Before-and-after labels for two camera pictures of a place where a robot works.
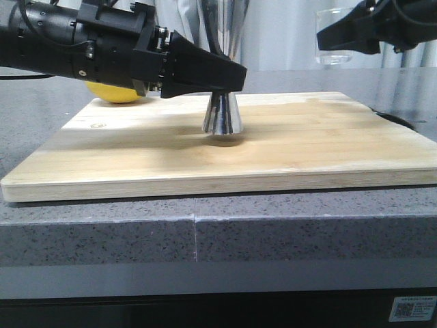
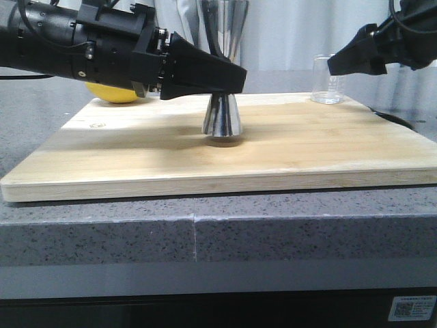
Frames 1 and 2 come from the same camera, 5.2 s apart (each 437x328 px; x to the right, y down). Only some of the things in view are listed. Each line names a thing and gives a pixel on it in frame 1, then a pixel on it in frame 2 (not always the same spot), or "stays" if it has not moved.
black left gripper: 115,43 stays
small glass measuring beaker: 325,18 -> 326,88
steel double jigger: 222,21 stays
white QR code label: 407,309 stays
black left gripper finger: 189,68 stays
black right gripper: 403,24 -> 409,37
